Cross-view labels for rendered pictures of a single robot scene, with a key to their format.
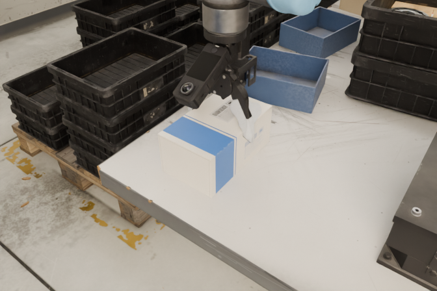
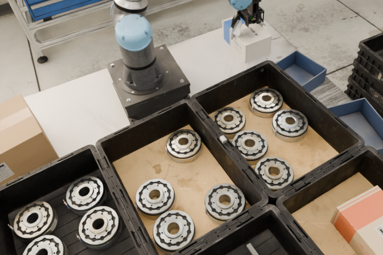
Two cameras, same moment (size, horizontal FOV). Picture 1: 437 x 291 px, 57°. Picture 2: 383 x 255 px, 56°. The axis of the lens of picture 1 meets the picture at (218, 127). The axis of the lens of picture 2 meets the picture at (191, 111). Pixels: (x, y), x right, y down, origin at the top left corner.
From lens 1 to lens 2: 1.67 m
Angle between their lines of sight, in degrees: 82
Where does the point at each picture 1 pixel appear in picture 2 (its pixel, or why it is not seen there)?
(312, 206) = (200, 60)
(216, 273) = not seen: hidden behind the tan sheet
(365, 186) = (198, 79)
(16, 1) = not seen: outside the picture
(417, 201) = (164, 52)
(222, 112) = (250, 30)
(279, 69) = (310, 88)
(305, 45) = (336, 112)
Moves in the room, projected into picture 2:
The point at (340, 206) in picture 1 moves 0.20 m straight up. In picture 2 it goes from (194, 67) to (190, 27)
